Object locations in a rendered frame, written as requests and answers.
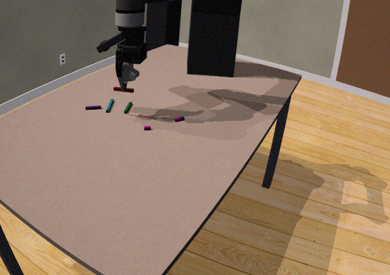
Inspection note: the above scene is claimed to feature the red rod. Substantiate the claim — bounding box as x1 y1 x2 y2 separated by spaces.
113 87 134 93

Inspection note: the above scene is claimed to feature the green rod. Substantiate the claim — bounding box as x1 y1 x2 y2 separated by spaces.
124 102 132 114

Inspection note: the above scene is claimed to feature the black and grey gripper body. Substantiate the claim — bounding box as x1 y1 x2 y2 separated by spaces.
116 26 147 64

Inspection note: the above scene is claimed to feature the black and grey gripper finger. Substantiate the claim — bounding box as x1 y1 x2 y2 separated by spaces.
124 63 140 88
116 52 136 92

